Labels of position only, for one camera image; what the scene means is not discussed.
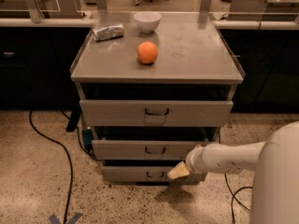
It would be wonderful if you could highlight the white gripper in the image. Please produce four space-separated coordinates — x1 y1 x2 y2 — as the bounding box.
167 145 205 180

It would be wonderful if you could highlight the grey drawer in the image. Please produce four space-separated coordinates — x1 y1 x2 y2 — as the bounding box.
92 139 211 161
80 100 233 127
101 166 206 183

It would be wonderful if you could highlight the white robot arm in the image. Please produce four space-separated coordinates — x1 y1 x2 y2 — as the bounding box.
168 121 299 224

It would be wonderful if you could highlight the grey bottom drawer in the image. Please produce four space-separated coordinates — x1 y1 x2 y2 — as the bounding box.
101 166 206 183

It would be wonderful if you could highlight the grey metal drawer cabinet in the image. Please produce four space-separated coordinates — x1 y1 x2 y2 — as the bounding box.
69 10 246 186

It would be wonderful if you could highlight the grey top drawer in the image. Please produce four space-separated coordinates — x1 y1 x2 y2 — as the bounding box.
80 100 233 127

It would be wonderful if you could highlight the blue power box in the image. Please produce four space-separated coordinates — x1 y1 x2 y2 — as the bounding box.
82 129 93 150

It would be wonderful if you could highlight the orange fruit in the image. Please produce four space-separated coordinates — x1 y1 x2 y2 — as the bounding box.
137 42 158 64

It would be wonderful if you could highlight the white ceramic bowl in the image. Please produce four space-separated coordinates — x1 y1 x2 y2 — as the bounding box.
134 11 162 34

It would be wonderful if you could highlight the silver snack bag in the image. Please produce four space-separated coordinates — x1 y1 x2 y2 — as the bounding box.
93 24 124 42

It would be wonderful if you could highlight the dark left counter cabinet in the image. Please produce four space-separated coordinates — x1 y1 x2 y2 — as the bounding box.
0 27 89 109

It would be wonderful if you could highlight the black cable right floor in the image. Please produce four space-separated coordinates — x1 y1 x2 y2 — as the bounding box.
223 173 254 224

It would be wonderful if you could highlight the black cable floor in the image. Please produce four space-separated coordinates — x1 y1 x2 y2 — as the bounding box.
223 173 254 224
28 109 75 224

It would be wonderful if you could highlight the white horizontal rail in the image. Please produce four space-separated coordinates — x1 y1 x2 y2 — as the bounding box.
0 18 299 31

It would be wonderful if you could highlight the black cable left floor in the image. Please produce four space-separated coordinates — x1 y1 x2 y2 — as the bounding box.
28 109 75 224

